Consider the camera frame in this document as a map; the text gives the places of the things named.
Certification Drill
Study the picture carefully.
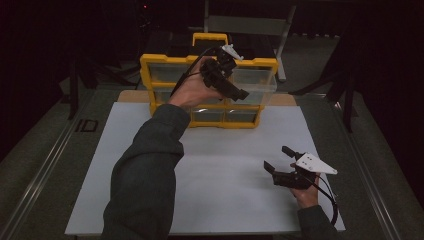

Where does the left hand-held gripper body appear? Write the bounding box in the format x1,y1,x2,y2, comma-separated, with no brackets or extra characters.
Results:
199,43,245,89

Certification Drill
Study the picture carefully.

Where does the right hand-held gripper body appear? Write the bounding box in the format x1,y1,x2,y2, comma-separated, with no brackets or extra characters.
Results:
272,152,339,191

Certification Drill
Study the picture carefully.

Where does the clear plastic drawer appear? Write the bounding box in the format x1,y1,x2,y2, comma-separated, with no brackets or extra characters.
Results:
228,66,278,107

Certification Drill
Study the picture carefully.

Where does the yellow organizer cabinet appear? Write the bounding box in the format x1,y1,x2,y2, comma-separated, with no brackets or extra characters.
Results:
139,32,279,130

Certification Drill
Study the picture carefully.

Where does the person's right hand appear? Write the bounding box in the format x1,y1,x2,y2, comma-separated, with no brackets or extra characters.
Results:
289,163,322,210

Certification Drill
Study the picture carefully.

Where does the person's left hand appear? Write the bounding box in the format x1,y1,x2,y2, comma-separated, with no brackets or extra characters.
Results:
167,55,226,109

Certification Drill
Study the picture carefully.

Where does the grid of clear drawers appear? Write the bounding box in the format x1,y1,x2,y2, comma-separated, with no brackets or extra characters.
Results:
148,63,258,123

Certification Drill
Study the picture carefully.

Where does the white table sheet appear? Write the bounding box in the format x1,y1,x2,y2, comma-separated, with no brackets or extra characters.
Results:
64,101,346,236

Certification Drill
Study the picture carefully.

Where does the grey metal stand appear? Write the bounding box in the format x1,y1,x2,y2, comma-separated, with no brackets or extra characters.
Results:
203,0,298,83

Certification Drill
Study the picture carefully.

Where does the black tripod stand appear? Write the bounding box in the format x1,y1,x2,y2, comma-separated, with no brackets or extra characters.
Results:
66,54,138,121
289,64,355,134

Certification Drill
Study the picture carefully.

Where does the brown wooden board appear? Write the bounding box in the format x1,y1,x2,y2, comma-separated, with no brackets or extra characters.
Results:
117,89,298,107

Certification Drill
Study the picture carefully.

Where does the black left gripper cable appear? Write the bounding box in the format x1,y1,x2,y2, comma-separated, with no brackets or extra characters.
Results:
169,45,223,98

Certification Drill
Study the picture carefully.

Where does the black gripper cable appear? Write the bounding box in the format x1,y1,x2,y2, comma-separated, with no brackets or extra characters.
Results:
301,173,339,227
169,45,223,98

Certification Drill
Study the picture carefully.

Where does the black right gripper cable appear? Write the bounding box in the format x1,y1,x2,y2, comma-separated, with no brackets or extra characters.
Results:
301,173,339,227

